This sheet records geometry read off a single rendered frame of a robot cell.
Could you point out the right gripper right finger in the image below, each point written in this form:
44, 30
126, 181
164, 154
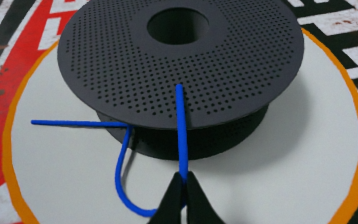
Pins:
198, 207

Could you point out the blue wire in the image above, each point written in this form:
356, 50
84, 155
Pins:
182, 144

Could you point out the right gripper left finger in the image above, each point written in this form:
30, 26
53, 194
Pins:
169, 210

